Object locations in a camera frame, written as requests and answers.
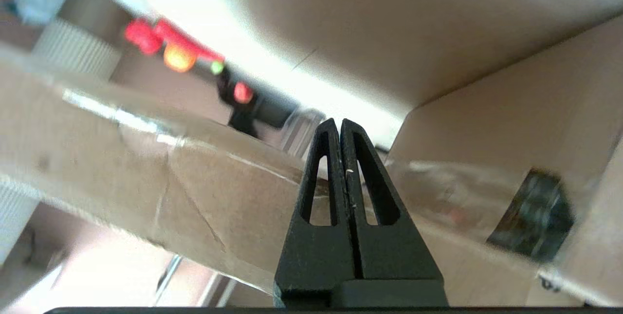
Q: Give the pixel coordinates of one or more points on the toy red tomato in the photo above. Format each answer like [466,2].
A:
[141,36]

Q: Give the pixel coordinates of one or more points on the small red toy fruit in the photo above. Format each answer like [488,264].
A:
[243,93]

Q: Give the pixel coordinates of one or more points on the toy purple eggplant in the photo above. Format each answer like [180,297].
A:
[224,78]

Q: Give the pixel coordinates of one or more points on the dark grey dustpan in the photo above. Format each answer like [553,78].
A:
[267,109]

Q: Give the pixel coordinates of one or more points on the toy red chili pepper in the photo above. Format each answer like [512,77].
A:
[187,44]

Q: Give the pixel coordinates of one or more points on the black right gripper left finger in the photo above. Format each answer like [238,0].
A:
[311,260]

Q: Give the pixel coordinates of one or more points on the brown cardboard box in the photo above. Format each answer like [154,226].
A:
[194,182]

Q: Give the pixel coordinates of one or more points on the toy orange fruit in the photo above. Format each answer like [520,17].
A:
[179,57]

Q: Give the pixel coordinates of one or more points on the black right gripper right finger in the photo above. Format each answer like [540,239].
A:
[394,260]

